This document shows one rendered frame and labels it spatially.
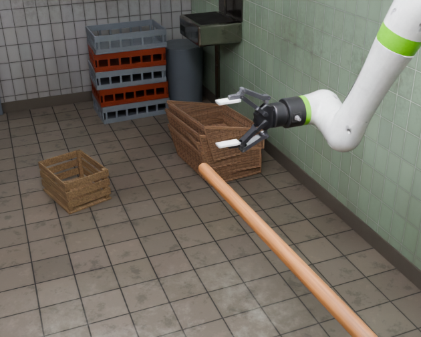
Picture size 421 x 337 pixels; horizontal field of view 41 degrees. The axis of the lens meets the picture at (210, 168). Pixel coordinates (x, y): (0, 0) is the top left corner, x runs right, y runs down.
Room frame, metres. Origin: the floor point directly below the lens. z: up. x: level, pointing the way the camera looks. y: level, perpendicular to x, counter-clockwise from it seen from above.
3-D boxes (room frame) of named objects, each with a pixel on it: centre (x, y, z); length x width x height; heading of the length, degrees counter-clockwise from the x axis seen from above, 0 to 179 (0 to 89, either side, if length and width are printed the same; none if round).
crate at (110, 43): (4.69, 0.69, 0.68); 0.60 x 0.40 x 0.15; 111
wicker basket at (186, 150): (3.60, -0.02, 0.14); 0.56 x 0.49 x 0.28; 27
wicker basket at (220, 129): (3.59, -0.04, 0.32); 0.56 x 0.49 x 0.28; 29
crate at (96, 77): (4.69, 0.71, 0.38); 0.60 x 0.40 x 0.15; 109
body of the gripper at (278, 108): (1.56, -0.18, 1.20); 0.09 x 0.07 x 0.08; 111
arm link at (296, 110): (1.59, -0.25, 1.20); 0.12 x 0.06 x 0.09; 21
